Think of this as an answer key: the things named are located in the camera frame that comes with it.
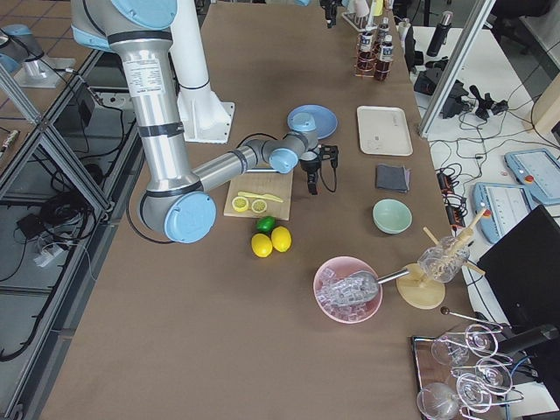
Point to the cream rabbit tray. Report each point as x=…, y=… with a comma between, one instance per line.
x=383, y=131

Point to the aluminium frame post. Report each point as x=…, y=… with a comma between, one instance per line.
x=473, y=25

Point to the yellow lemon upper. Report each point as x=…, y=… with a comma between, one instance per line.
x=261, y=245

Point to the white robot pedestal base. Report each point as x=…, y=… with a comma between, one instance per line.
x=205, y=118

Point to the lemon slice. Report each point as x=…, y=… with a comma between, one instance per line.
x=258, y=206

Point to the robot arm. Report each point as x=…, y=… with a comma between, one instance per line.
x=160, y=47

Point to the cup rack with cups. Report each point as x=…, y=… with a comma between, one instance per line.
x=361, y=14

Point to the grey folded cloth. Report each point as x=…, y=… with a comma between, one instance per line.
x=392, y=178

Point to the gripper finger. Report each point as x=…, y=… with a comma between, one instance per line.
x=330, y=20
x=312, y=183

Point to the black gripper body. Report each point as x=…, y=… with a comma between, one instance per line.
x=329, y=10
x=309, y=165

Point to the teach pendant near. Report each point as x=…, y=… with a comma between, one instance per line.
x=508, y=204

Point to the copper wire bottle rack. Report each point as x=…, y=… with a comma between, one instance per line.
x=375, y=53

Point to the glass on stand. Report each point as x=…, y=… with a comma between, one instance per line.
x=443, y=261

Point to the wine glass rack tray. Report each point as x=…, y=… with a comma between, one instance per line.
x=462, y=374

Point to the black thermos bottle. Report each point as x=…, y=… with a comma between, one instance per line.
x=440, y=34

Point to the metal ice scoop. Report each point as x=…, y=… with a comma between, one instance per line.
x=372, y=280

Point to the dark drink bottle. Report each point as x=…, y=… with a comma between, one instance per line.
x=384, y=59
x=383, y=30
x=364, y=58

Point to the wooden glass stand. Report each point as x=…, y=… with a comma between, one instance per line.
x=421, y=291

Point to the pink bowl of ice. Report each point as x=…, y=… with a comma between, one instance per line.
x=343, y=292

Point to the green bowl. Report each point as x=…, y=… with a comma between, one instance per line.
x=391, y=216

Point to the wooden cutting board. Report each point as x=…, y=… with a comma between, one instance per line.
x=273, y=183

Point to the dark drink bottle right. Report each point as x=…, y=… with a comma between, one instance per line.
x=384, y=59

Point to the lemon half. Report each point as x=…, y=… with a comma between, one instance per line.
x=240, y=204

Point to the teach pendant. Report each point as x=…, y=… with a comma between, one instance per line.
x=538, y=170
x=508, y=204

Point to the dark drink bottle middle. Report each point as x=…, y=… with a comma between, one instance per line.
x=364, y=58

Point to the yellow lemon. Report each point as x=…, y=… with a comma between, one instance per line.
x=281, y=239
x=261, y=245

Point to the black monitor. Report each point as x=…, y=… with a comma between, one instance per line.
x=522, y=269

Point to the yellow lemon lower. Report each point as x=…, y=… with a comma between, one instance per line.
x=281, y=239

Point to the teach pendant far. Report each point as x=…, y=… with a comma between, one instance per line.
x=538, y=170

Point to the yellow plastic knife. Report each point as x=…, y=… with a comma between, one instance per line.
x=265, y=196

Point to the green lime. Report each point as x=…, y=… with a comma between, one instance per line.
x=266, y=224

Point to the dark drink bottle top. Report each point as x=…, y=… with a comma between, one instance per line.
x=383, y=30

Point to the blue plate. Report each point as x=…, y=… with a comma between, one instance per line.
x=325, y=120

